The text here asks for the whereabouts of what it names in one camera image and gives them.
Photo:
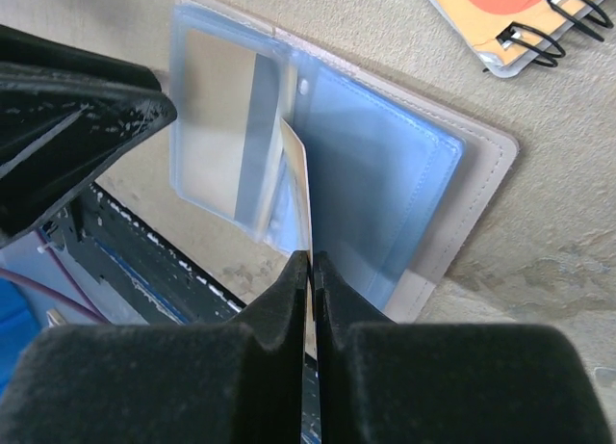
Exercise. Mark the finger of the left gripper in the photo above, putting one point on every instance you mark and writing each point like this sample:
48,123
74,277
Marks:
67,114

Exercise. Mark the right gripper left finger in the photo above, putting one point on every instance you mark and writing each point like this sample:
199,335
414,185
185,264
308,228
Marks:
100,384

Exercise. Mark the orange spiral notebook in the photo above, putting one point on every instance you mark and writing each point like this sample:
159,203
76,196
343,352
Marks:
508,35

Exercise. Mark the gold credit card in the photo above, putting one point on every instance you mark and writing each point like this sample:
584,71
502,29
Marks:
296,162
227,144

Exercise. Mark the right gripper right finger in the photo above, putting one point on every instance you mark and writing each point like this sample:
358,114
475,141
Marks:
383,382

